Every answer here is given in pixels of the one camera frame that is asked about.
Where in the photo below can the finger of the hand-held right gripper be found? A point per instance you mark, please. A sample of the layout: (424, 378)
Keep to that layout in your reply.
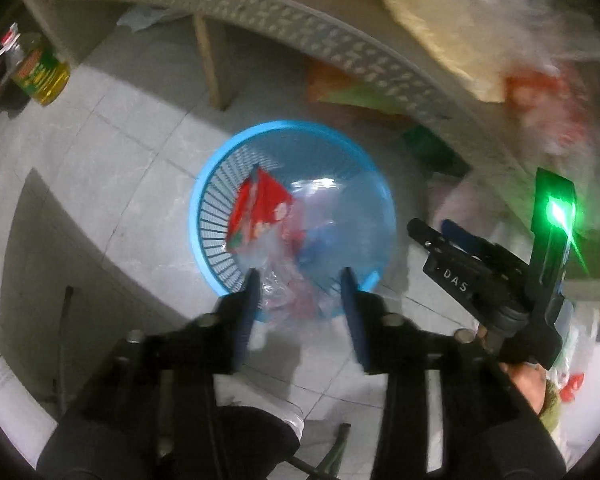
(430, 240)
(467, 240)

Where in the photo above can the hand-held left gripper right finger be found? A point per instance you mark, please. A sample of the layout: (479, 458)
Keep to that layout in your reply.
(355, 320)

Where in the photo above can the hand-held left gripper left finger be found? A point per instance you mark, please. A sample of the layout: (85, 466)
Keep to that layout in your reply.
(245, 310)

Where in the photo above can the blue plastic wrapper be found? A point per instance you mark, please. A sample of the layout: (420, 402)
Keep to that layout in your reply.
(320, 245)

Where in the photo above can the red printed snack bag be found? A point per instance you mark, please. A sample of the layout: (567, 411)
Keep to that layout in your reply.
(260, 205)

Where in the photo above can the clear plastic bag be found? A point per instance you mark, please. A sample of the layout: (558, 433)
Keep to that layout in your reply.
(320, 205)

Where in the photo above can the blue plastic mesh basket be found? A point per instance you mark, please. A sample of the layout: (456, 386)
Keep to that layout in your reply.
(300, 145)

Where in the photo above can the person's right hand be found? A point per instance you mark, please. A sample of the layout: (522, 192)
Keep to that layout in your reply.
(525, 385)

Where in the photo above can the green plastic bag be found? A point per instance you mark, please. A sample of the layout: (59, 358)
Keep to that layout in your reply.
(430, 147)

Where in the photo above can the person's white shoe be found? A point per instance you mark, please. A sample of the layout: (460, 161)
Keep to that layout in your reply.
(292, 417)

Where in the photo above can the person's black trouser leg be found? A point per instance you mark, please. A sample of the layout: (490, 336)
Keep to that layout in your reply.
(260, 440)

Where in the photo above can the plastic bag with red contents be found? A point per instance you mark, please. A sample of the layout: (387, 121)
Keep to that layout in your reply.
(540, 105)

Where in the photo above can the orange green bag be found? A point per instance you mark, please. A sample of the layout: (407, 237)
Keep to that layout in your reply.
(360, 97)

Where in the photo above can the plastic bag with yellow flatbread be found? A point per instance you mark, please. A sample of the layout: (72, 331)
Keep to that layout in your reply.
(430, 20)

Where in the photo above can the beige wicker table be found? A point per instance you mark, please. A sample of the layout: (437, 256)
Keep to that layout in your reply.
(330, 40)

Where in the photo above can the wooden shelf leg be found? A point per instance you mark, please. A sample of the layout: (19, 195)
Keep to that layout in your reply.
(210, 60)

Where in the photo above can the yellow cooking oil bottle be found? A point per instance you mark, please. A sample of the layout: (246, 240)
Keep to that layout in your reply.
(42, 75)

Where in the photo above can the white cloth on floor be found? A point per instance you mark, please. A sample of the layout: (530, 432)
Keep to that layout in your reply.
(140, 17)

